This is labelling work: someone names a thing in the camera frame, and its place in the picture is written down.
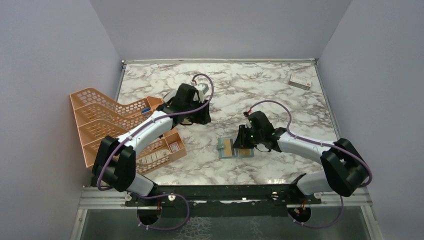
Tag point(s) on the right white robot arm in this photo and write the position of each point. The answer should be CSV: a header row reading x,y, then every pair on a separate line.
x,y
343,168

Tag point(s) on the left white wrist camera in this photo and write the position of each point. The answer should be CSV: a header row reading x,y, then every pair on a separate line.
x,y
200,91

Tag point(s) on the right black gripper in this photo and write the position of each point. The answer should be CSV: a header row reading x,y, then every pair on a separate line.
x,y
241,142

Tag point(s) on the gold credit card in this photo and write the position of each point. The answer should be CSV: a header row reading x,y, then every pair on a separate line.
x,y
228,150
245,153

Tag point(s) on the peach plastic file organizer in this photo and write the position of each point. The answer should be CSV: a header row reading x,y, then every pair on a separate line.
x,y
97,116

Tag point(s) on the green card holder wallet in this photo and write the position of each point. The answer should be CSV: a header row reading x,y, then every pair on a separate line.
x,y
220,146

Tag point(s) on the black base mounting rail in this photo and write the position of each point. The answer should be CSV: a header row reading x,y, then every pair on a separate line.
x,y
179,201

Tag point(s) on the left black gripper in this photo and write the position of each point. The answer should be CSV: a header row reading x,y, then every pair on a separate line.
x,y
204,117

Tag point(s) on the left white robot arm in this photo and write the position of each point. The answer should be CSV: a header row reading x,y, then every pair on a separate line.
x,y
115,161

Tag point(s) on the white red small box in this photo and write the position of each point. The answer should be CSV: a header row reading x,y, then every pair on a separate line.
x,y
300,82

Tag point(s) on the silver card stack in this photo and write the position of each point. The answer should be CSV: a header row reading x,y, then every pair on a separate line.
x,y
169,96

